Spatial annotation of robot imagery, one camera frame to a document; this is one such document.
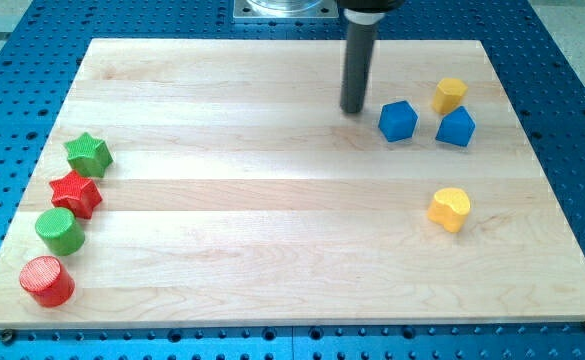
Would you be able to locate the light wooden board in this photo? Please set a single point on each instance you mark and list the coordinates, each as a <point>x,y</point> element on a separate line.
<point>241,195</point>

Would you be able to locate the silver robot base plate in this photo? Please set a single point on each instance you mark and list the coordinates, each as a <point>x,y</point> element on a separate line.
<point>284,9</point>

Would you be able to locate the blue pentagon block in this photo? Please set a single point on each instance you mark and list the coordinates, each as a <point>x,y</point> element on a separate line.
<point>456,128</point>

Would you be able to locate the blue perforated metal plate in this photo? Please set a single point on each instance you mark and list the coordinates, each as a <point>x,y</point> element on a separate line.
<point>45,50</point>

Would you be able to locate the red star block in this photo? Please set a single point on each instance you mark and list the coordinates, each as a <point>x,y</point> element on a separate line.
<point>78,194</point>

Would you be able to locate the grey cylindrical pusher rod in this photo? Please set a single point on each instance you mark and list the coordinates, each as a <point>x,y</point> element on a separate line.
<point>361,36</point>

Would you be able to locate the black robot arm end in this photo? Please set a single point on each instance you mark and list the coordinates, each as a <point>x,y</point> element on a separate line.
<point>370,6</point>

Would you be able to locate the yellow hexagon block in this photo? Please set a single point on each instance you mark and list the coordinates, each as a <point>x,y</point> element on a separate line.
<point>448,95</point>

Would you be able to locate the red cylinder block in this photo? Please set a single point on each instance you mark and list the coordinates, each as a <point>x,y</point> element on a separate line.
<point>47,281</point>

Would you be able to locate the green star block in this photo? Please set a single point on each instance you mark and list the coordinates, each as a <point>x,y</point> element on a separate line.
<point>89,156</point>

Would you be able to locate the yellow heart block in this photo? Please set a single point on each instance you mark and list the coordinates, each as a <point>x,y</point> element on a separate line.
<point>449,208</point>

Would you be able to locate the blue cube block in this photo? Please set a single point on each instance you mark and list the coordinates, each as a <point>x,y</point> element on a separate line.
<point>397,121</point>

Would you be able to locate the green cylinder block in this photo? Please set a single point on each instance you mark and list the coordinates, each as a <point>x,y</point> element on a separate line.
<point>60,231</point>

